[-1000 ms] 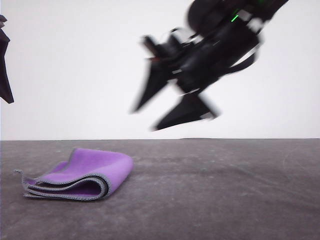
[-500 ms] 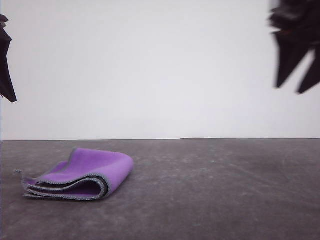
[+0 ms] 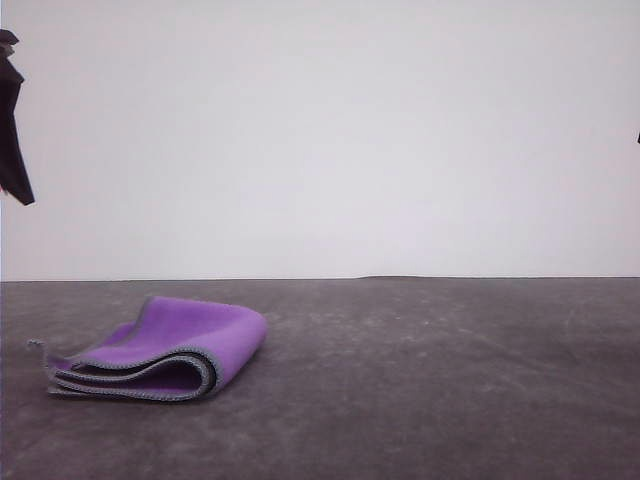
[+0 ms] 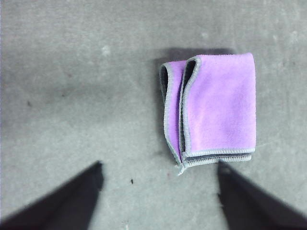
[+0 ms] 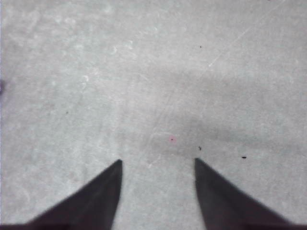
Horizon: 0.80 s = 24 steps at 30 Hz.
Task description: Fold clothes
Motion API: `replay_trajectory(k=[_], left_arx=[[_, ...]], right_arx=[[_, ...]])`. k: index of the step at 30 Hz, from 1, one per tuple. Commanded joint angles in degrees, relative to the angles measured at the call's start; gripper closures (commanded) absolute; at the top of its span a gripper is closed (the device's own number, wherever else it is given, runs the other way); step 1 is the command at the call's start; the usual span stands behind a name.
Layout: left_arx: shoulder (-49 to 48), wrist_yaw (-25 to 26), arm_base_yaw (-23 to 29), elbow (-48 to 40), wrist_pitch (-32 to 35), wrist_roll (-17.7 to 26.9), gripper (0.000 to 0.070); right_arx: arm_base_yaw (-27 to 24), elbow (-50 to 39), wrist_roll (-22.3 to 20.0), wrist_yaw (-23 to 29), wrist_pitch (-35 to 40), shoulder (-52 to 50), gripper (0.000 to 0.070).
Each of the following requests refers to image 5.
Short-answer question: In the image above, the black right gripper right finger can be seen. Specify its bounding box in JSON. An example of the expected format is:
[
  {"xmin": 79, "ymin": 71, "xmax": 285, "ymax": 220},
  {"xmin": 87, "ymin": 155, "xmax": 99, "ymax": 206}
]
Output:
[{"xmin": 194, "ymin": 157, "xmax": 307, "ymax": 230}]

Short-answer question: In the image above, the grey table cloth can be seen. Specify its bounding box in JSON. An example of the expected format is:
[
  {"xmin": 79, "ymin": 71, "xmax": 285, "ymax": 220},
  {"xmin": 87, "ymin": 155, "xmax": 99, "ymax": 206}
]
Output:
[{"xmin": 0, "ymin": 0, "xmax": 307, "ymax": 230}]

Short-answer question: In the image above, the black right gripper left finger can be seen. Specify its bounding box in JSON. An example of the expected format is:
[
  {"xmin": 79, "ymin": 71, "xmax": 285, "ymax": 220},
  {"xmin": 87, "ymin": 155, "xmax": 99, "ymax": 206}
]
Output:
[{"xmin": 0, "ymin": 159, "xmax": 124, "ymax": 230}]

